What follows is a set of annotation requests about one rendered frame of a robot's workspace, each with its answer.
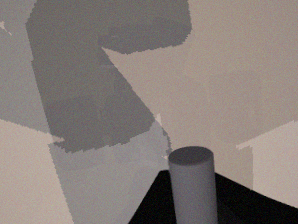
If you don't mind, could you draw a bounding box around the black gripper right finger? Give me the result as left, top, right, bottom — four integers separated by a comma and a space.
214, 172, 298, 224

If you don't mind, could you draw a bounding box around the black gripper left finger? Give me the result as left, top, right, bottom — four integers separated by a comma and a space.
129, 171, 177, 224

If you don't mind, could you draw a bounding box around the grey cylinder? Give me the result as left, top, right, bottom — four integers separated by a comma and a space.
168, 147, 218, 224

